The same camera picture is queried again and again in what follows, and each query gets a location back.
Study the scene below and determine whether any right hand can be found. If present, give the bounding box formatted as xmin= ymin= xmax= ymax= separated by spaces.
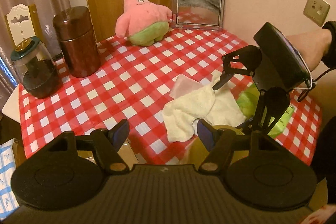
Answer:
xmin=286 ymin=28 xmax=332 ymax=72

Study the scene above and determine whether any cashew jar with gold lid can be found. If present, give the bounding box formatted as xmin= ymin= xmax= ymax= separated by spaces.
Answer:
xmin=180 ymin=125 xmax=249 ymax=169

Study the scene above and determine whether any pink Patrick star plush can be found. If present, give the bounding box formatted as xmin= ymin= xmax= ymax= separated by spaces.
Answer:
xmin=115 ymin=0 xmax=173 ymax=47

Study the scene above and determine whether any clear acrylic picture frame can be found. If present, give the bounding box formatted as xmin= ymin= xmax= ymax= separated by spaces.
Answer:
xmin=171 ymin=0 xmax=225 ymax=31

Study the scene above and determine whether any blue white checkered cloth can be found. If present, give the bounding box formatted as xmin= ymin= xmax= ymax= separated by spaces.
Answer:
xmin=0 ymin=139 xmax=19 ymax=221

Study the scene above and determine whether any glass jar with green lid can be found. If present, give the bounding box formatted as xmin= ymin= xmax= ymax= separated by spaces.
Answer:
xmin=10 ymin=36 xmax=62 ymax=99

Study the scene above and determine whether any red white checkered tablecloth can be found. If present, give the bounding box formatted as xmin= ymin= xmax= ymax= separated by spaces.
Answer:
xmin=18 ymin=27 xmax=322 ymax=167

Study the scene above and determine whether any green tissue box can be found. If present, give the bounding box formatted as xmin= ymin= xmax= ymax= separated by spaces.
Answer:
xmin=236 ymin=84 xmax=294 ymax=139

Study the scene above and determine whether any white wooden chair back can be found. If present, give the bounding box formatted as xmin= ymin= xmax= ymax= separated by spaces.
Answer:
xmin=5 ymin=3 xmax=45 ymax=46

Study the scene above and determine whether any brown cardboard box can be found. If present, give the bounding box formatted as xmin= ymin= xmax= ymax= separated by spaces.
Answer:
xmin=77 ymin=139 xmax=139 ymax=169

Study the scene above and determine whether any beige wall socket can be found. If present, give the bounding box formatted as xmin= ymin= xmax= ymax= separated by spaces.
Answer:
xmin=303 ymin=0 xmax=330 ymax=27

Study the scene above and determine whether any dark brown cylindrical canister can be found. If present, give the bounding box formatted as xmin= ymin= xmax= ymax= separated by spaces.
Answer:
xmin=52 ymin=6 xmax=101 ymax=78

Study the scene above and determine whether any cream terry towel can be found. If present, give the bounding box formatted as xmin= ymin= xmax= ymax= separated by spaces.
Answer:
xmin=162 ymin=71 xmax=246 ymax=142

